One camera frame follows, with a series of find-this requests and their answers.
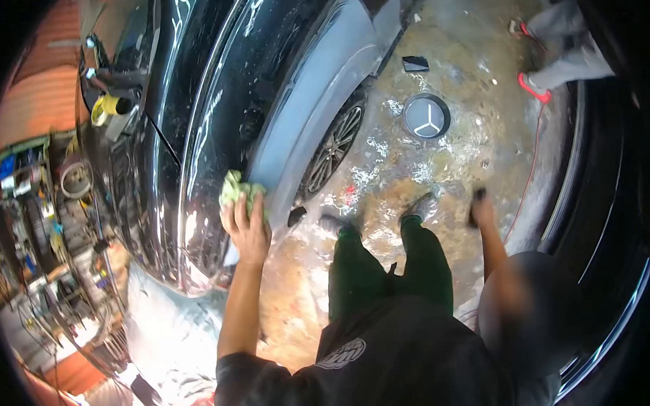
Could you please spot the person's left fingers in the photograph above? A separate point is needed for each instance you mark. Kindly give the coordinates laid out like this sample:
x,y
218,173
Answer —
x,y
241,211

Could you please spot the black hand tool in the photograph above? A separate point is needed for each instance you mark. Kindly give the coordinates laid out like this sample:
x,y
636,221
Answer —
x,y
473,215

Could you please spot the green cleaning cloth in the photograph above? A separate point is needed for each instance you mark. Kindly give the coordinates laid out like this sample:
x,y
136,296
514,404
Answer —
x,y
236,189

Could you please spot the flat black rectangular pad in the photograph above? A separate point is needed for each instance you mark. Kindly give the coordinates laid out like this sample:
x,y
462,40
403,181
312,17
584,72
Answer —
x,y
415,63

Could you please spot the person's body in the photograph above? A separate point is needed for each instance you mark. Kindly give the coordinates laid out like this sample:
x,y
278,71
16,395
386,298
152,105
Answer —
x,y
395,367

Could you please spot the cluttered workshop shelf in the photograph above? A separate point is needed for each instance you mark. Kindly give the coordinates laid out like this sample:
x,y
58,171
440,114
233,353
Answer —
x,y
42,245

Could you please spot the round black bucket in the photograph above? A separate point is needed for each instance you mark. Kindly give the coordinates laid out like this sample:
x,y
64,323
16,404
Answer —
x,y
426,116

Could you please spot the person's right fingers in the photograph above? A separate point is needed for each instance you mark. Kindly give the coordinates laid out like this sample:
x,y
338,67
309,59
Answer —
x,y
478,198

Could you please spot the person's left hand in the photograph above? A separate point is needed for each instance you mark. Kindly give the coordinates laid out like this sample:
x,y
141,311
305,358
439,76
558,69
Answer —
x,y
249,235

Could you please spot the black parked car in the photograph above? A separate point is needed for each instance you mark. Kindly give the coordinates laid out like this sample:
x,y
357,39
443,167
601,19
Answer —
x,y
605,220

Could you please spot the person's right hand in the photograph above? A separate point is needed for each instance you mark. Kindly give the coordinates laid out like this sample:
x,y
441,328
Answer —
x,y
484,211

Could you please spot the yellow bottle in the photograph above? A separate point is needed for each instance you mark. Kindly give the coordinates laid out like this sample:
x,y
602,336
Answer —
x,y
109,107

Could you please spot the car wheel with spoked rim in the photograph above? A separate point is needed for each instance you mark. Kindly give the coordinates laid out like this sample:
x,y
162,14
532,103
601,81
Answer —
x,y
332,146

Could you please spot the black wet car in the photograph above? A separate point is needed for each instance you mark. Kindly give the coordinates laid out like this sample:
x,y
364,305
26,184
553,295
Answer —
x,y
214,99

